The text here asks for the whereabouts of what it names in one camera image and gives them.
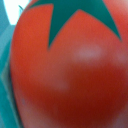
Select red toy tomato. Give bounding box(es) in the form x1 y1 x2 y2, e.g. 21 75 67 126
10 0 128 128

